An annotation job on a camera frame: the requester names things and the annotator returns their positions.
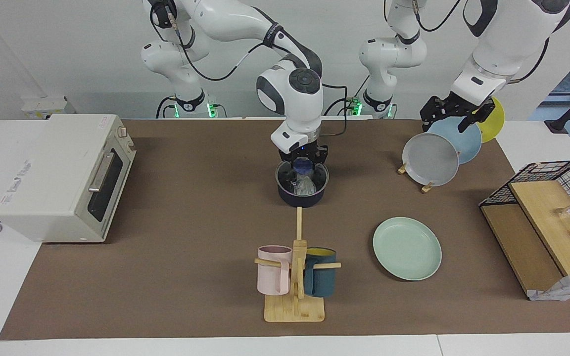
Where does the yellow plate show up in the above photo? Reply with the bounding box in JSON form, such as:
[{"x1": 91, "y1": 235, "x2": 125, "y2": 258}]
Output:
[{"x1": 478, "y1": 96, "x2": 505, "y2": 144}]

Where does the pink mug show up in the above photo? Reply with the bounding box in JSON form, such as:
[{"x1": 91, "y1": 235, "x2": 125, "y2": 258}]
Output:
[{"x1": 257, "y1": 245, "x2": 293, "y2": 296}]

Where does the black left base cable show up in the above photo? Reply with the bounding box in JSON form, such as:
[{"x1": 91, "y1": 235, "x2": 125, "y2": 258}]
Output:
[{"x1": 324, "y1": 74, "x2": 370, "y2": 117}]

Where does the black base cable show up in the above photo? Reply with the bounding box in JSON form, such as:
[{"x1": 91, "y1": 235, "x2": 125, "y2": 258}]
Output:
[
  {"x1": 155, "y1": 96, "x2": 177, "y2": 119},
  {"x1": 324, "y1": 74, "x2": 370, "y2": 117}
]

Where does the black right base cable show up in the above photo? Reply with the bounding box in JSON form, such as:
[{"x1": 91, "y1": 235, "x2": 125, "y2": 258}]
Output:
[{"x1": 155, "y1": 96, "x2": 177, "y2": 119}]

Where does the light blue plate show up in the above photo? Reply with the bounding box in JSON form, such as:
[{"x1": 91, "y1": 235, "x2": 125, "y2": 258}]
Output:
[{"x1": 424, "y1": 116, "x2": 482, "y2": 165}]

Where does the teal mug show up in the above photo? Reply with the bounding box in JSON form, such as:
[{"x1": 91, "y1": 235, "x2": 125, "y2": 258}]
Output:
[{"x1": 303, "y1": 247, "x2": 337, "y2": 298}]

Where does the glass lid with blue knob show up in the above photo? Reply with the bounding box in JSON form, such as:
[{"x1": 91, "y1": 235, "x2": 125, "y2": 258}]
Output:
[{"x1": 275, "y1": 158, "x2": 330, "y2": 196}]

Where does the dark wooden board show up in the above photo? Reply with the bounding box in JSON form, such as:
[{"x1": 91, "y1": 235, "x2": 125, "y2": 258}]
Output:
[{"x1": 480, "y1": 204, "x2": 565, "y2": 297}]

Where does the white vermicelli bundle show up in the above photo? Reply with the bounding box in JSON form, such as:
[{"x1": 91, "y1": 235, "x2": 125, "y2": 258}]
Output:
[{"x1": 290, "y1": 171, "x2": 318, "y2": 196}]

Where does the wooden plate rack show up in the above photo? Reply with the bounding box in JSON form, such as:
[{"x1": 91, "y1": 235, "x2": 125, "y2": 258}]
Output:
[{"x1": 397, "y1": 158, "x2": 435, "y2": 193}]

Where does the wooden mug tree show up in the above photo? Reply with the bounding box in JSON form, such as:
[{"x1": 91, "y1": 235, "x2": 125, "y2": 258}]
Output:
[{"x1": 254, "y1": 207, "x2": 341, "y2": 323}]

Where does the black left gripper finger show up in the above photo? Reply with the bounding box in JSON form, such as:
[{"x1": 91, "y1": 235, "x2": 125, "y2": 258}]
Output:
[
  {"x1": 458, "y1": 103, "x2": 496, "y2": 133},
  {"x1": 420, "y1": 97, "x2": 443, "y2": 133}
]

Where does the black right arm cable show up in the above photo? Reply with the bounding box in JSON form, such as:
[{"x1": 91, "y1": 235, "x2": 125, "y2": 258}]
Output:
[{"x1": 151, "y1": 2, "x2": 349, "y2": 136}]

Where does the white power strip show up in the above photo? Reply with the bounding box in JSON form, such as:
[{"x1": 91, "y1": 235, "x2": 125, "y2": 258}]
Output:
[{"x1": 21, "y1": 95, "x2": 75, "y2": 120}]

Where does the white toaster oven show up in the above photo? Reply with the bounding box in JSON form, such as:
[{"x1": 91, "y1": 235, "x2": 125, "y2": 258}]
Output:
[{"x1": 0, "y1": 114, "x2": 137, "y2": 244}]

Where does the black wire basket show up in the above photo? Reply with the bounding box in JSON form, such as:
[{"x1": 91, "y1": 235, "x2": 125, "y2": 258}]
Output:
[{"x1": 479, "y1": 160, "x2": 570, "y2": 228}]

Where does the mint green plate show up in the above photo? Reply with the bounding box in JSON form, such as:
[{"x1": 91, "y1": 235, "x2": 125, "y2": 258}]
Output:
[{"x1": 373, "y1": 217, "x2": 442, "y2": 281}]

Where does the grey plate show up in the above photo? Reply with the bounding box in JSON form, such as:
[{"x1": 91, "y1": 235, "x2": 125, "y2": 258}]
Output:
[{"x1": 402, "y1": 133, "x2": 460, "y2": 187}]

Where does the brown table mat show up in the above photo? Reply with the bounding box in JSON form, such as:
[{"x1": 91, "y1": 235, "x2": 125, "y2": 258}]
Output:
[{"x1": 0, "y1": 119, "x2": 570, "y2": 341}]

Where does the dark blue saucepan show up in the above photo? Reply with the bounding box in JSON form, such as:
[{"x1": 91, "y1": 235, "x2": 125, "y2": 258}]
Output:
[{"x1": 275, "y1": 158, "x2": 330, "y2": 208}]

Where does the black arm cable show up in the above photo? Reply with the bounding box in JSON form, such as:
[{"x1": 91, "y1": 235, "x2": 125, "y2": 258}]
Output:
[
  {"x1": 414, "y1": 0, "x2": 550, "y2": 85},
  {"x1": 151, "y1": 2, "x2": 349, "y2": 136}
]

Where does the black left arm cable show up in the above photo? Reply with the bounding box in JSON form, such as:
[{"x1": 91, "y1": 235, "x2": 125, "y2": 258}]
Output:
[{"x1": 414, "y1": 0, "x2": 550, "y2": 85}]

